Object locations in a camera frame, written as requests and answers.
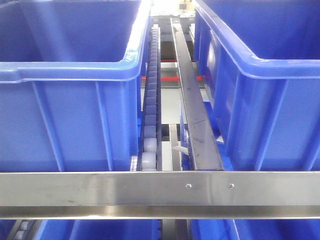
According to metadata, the white roller track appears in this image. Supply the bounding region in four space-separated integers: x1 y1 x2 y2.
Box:
137 24 162 172

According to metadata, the blue bin rack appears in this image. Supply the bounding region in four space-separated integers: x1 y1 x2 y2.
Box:
0 0 150 172
194 0 320 171

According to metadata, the right steel shelving rack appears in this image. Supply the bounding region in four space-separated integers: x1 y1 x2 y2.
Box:
0 171 320 219

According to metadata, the steel divider rail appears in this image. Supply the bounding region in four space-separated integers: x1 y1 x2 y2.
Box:
170 17 224 171

